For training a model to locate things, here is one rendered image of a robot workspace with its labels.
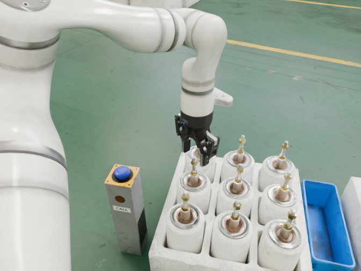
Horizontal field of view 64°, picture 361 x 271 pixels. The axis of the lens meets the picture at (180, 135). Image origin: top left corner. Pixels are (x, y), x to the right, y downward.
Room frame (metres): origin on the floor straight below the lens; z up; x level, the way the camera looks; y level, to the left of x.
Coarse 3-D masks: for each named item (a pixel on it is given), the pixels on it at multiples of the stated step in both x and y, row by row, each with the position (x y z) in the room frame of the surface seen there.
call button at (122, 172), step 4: (116, 168) 0.53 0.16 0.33; (120, 168) 0.53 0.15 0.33; (124, 168) 0.53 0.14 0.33; (128, 168) 0.53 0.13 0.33; (116, 172) 0.51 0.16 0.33; (120, 172) 0.51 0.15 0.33; (124, 172) 0.51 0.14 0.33; (128, 172) 0.51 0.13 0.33; (116, 176) 0.50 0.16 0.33; (120, 176) 0.50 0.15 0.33; (124, 176) 0.50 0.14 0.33
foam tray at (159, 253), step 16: (176, 176) 0.64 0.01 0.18; (256, 176) 0.64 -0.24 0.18; (176, 192) 0.58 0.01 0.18; (256, 192) 0.58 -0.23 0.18; (256, 208) 0.52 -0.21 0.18; (160, 224) 0.47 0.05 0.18; (208, 224) 0.47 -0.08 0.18; (256, 224) 0.47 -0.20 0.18; (304, 224) 0.47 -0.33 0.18; (160, 240) 0.42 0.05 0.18; (208, 240) 0.42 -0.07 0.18; (256, 240) 0.42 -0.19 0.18; (160, 256) 0.38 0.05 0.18; (176, 256) 0.37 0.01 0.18; (192, 256) 0.37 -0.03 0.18; (208, 256) 0.37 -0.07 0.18; (256, 256) 0.37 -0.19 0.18; (304, 256) 0.37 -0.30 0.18
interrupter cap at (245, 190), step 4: (228, 180) 0.56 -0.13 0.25; (232, 180) 0.56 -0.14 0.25; (244, 180) 0.56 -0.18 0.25; (224, 184) 0.54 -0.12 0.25; (228, 184) 0.54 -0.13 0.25; (232, 184) 0.54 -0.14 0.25; (244, 184) 0.54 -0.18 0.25; (248, 184) 0.54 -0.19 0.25; (224, 188) 0.53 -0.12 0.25; (228, 188) 0.53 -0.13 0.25; (232, 188) 0.53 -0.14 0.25; (244, 188) 0.53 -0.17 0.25; (248, 188) 0.53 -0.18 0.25; (228, 192) 0.51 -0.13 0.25; (232, 192) 0.51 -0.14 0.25; (236, 192) 0.52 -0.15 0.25; (240, 192) 0.52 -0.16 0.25; (244, 192) 0.51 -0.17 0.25; (248, 192) 0.51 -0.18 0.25; (232, 196) 0.50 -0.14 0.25; (236, 196) 0.50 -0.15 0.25; (240, 196) 0.50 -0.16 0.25; (244, 196) 0.50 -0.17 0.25
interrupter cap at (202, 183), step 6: (186, 174) 0.58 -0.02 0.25; (198, 174) 0.58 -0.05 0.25; (180, 180) 0.56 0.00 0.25; (186, 180) 0.56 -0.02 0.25; (198, 180) 0.56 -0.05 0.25; (204, 180) 0.56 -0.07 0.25; (186, 186) 0.54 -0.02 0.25; (192, 186) 0.54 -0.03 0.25; (198, 186) 0.54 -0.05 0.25; (204, 186) 0.53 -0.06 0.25
